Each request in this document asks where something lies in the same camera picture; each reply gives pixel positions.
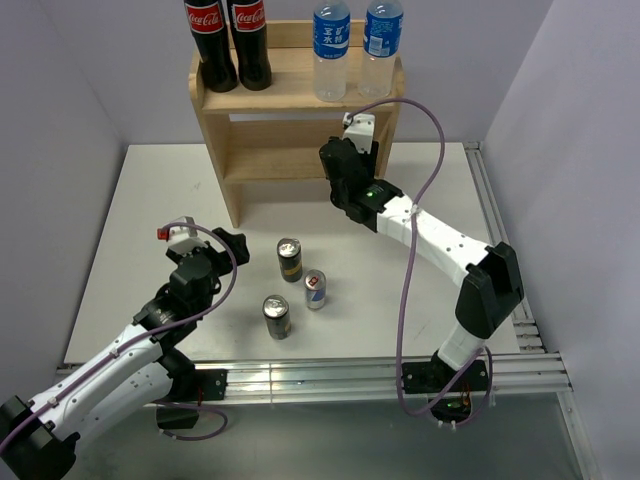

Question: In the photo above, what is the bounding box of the cola bottle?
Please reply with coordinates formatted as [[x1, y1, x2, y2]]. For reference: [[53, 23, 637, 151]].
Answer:
[[184, 0, 238, 93], [226, 0, 272, 91]]

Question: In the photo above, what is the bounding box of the wooden two-tier shelf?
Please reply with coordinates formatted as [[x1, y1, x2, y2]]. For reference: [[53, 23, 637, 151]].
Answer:
[[188, 19, 405, 227]]

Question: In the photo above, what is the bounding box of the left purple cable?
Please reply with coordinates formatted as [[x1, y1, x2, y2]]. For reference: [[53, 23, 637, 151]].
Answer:
[[0, 222, 239, 461]]

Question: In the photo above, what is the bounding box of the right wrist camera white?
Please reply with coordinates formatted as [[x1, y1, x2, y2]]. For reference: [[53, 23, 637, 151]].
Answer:
[[342, 113, 375, 154]]

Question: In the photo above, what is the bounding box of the silver blue can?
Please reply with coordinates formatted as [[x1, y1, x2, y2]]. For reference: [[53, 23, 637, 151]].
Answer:
[[304, 269, 327, 310]]

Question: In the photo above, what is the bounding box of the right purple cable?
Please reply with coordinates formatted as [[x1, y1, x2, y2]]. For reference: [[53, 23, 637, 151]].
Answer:
[[349, 97, 496, 427]]

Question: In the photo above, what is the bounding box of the black can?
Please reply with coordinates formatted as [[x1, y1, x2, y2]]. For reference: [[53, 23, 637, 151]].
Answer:
[[276, 238, 302, 283], [262, 294, 291, 340]]

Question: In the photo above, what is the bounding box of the right cola bottle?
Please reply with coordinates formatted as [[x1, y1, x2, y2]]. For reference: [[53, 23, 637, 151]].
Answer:
[[226, 0, 272, 91]]

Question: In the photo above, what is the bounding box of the left cola bottle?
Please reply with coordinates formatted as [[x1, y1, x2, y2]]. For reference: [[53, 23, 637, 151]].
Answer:
[[184, 0, 238, 93]]

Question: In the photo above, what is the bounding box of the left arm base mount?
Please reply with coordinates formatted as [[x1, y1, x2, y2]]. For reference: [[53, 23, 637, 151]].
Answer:
[[153, 369, 229, 442]]

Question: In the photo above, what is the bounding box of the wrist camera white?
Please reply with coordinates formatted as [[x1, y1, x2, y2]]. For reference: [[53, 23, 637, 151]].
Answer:
[[342, 113, 375, 154], [156, 216, 204, 255]]

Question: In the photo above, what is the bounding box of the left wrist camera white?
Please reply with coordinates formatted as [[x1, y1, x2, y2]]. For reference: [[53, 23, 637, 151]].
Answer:
[[156, 216, 204, 255]]

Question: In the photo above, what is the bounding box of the aluminium rail front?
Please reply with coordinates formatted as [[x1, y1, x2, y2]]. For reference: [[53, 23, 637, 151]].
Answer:
[[195, 354, 572, 405]]

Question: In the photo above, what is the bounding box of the purple cable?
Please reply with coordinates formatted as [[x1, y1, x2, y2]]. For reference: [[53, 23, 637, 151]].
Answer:
[[349, 97, 496, 427], [0, 222, 239, 461]]

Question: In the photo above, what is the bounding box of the aluminium rail right side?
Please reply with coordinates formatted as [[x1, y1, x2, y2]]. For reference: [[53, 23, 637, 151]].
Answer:
[[463, 142, 547, 354]]

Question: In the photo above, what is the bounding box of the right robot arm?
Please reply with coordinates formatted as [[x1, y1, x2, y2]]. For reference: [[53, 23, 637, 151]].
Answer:
[[319, 137, 524, 374]]

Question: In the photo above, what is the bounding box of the water bottle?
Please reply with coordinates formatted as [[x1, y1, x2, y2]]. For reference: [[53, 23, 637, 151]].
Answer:
[[312, 1, 351, 102], [358, 0, 404, 99]]

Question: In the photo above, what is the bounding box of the aluminium rail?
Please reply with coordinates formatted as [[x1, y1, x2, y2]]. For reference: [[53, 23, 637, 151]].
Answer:
[[195, 354, 572, 405], [463, 142, 547, 354]]

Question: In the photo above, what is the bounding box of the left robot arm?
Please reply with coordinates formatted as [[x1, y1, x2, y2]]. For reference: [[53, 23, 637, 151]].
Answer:
[[1, 217, 250, 479]]

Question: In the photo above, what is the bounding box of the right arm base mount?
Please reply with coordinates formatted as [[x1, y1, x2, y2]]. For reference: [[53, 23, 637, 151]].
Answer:
[[400, 358, 494, 430]]

